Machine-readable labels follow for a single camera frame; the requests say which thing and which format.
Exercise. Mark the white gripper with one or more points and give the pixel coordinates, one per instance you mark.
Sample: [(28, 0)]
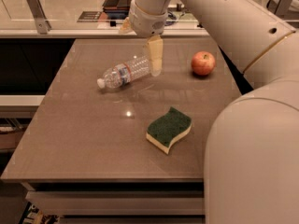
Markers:
[(146, 22)]

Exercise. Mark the clear plastic water bottle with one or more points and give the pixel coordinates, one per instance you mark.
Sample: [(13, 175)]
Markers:
[(124, 73)]

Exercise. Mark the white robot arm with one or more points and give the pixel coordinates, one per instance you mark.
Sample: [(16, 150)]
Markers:
[(251, 170)]

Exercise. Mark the red apple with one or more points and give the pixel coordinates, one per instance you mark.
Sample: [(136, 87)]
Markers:
[(203, 63)]

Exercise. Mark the green and yellow sponge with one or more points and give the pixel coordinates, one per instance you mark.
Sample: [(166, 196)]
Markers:
[(166, 130)]

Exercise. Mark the brown table with drawers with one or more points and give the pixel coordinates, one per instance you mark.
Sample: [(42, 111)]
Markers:
[(85, 152)]

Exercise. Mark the left metal rail bracket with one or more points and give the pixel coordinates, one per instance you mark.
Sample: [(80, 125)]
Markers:
[(41, 21)]

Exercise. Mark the metal rail bracket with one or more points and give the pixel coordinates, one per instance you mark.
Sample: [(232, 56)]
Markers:
[(283, 7), (41, 21)]

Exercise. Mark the right metal rail bracket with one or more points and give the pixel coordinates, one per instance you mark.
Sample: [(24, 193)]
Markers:
[(283, 7)]

